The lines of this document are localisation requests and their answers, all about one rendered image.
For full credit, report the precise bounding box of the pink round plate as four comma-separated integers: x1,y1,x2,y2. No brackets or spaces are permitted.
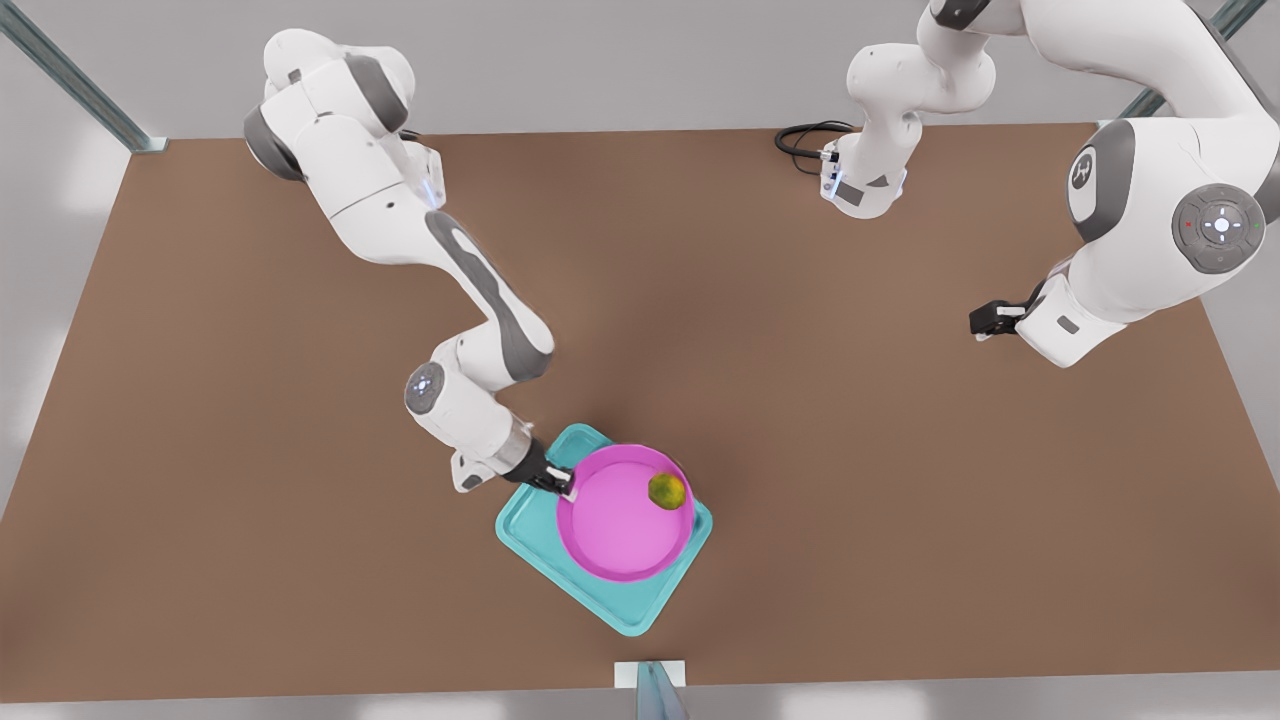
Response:
556,445,696,583

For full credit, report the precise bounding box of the teal rectangular tray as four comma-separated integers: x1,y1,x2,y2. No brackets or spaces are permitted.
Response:
496,424,714,637

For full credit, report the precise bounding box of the silver frame post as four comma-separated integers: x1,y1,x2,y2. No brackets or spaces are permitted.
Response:
1118,0,1267,120
0,0,169,154
614,660,689,720

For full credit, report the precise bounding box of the black cable loop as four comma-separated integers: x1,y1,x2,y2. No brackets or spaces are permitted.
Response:
775,121,857,171

